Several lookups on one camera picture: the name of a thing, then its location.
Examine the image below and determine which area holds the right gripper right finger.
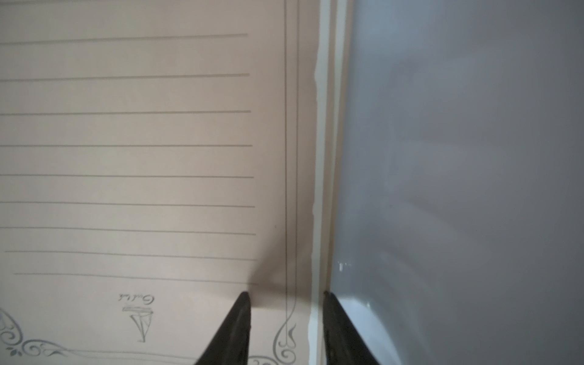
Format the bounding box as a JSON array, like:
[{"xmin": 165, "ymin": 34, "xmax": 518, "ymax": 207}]
[{"xmin": 322, "ymin": 291, "xmax": 380, "ymax": 365}]

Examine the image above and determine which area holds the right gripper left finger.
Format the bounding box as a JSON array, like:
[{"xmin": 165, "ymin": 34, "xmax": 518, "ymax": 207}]
[{"xmin": 196, "ymin": 291, "xmax": 252, "ymax": 365}]

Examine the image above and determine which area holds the white plastic storage box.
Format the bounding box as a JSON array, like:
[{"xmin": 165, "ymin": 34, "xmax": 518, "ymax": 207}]
[{"xmin": 332, "ymin": 1, "xmax": 583, "ymax": 364}]

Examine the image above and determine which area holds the beige stationery paper stack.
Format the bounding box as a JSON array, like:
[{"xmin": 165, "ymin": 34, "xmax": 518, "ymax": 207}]
[{"xmin": 310, "ymin": 1, "xmax": 354, "ymax": 364}]

